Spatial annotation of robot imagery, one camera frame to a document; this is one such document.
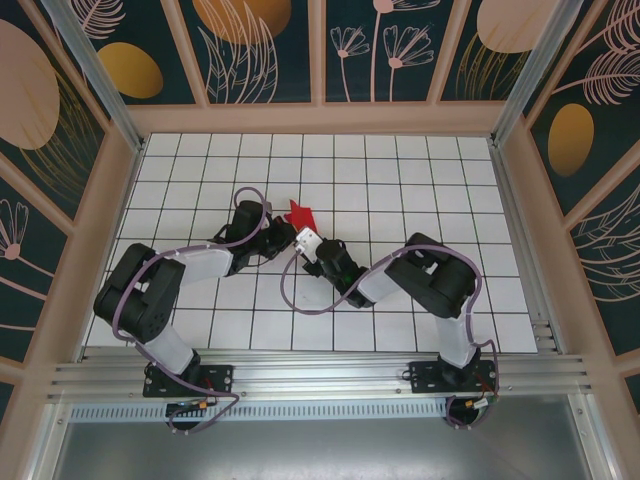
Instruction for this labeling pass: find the red cloth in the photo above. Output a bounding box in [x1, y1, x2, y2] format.
[283, 198, 317, 234]

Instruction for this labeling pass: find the white grid table mat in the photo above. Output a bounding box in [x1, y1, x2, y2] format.
[82, 132, 540, 352]

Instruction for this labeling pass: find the aluminium mounting rail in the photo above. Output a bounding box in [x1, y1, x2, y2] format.
[47, 349, 596, 401]

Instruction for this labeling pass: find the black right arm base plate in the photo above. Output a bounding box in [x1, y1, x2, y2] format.
[408, 360, 499, 396]

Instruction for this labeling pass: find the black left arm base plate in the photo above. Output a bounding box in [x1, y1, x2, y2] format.
[142, 363, 236, 399]

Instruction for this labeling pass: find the perforated metal cable tray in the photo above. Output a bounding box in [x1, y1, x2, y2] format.
[69, 403, 451, 422]

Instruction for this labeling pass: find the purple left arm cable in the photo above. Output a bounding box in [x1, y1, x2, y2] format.
[112, 187, 274, 435]

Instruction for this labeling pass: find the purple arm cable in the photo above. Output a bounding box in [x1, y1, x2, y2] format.
[280, 244, 503, 432]
[112, 187, 274, 435]

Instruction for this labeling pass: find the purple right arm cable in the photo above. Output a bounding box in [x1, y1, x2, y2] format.
[280, 244, 503, 432]

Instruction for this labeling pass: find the aluminium frame post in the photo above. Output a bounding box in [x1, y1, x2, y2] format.
[492, 0, 584, 146]
[42, 0, 146, 154]

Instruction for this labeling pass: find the aluminium side rail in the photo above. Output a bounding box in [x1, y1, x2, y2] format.
[489, 144, 566, 356]

